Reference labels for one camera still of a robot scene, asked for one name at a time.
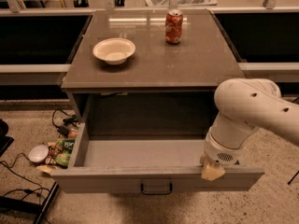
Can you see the brown snack packet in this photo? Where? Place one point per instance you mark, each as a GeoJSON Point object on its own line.
{"type": "Point", "coordinates": [47, 169]}

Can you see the red soda can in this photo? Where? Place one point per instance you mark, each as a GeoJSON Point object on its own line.
{"type": "Point", "coordinates": [173, 26]}

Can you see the grey drawer cabinet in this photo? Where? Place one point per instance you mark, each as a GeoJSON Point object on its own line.
{"type": "Point", "coordinates": [162, 90]}

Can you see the black power adapter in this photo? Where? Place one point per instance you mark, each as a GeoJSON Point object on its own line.
{"type": "Point", "coordinates": [63, 131]}

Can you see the white paper bowl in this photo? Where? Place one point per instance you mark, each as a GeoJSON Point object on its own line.
{"type": "Point", "coordinates": [114, 51]}

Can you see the grey top drawer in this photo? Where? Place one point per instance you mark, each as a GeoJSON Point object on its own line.
{"type": "Point", "coordinates": [147, 143]}

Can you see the white bowl on floor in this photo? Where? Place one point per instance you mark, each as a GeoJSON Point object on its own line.
{"type": "Point", "coordinates": [38, 154]}

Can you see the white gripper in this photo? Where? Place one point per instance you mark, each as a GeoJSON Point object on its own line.
{"type": "Point", "coordinates": [220, 153]}

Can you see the black stand base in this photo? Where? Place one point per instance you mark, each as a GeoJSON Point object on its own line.
{"type": "Point", "coordinates": [30, 201]}

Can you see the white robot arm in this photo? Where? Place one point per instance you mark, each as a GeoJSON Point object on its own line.
{"type": "Point", "coordinates": [244, 106]}

